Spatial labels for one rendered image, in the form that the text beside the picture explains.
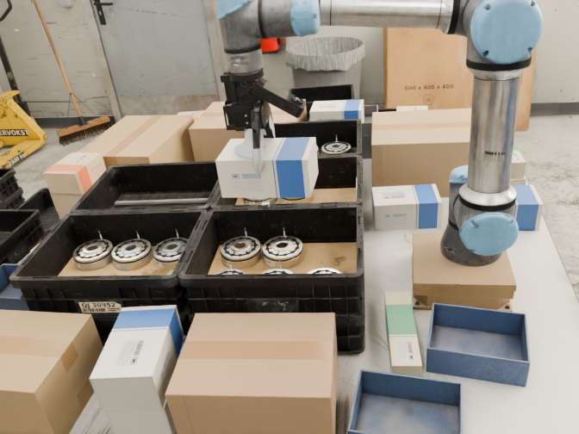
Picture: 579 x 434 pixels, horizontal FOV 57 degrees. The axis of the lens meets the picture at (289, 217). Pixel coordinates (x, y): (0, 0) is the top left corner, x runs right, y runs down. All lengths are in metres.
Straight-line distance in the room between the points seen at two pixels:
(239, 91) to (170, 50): 3.54
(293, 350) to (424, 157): 0.93
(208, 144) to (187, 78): 2.63
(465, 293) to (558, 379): 0.27
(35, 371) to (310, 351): 0.54
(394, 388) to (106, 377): 0.56
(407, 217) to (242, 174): 0.67
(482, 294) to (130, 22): 3.90
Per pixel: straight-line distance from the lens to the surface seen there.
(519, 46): 1.05
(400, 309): 1.29
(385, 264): 1.53
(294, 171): 1.12
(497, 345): 1.31
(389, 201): 1.65
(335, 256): 1.34
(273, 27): 1.06
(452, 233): 1.39
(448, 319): 1.32
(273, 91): 1.12
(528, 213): 1.69
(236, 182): 1.16
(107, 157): 1.97
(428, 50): 4.15
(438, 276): 1.35
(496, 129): 1.12
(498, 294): 1.37
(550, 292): 1.50
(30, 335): 1.29
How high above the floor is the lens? 1.60
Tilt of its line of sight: 31 degrees down
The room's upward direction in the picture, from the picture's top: 6 degrees counter-clockwise
